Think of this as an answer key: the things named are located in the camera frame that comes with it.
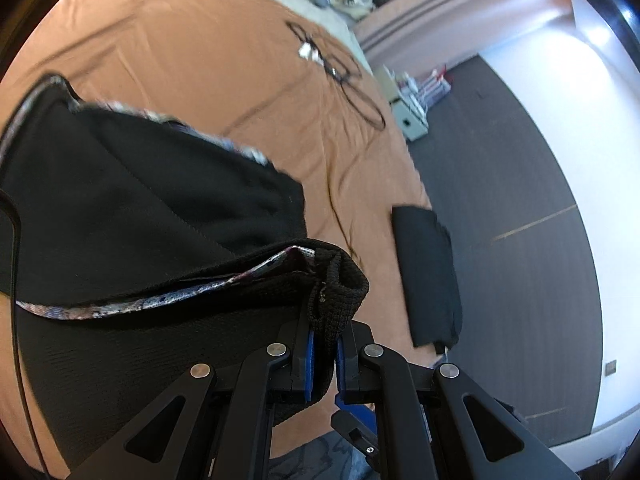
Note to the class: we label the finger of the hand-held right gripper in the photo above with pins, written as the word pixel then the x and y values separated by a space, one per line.
pixel 357 435

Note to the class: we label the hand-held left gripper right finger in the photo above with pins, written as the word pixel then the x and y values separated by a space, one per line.
pixel 341 370

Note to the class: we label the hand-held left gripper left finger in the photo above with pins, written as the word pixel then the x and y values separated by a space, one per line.
pixel 310 365

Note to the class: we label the black pants with white print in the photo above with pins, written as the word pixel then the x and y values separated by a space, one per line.
pixel 125 185

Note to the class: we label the folded black garment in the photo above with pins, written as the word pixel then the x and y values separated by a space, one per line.
pixel 425 280

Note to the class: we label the white nightstand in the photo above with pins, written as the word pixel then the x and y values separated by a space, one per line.
pixel 412 122

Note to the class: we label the striped gift bag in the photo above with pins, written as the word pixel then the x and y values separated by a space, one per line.
pixel 435 87

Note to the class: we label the orange blanket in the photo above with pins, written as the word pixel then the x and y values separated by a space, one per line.
pixel 200 50

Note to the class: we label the small wall socket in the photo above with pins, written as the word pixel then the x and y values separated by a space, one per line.
pixel 610 368

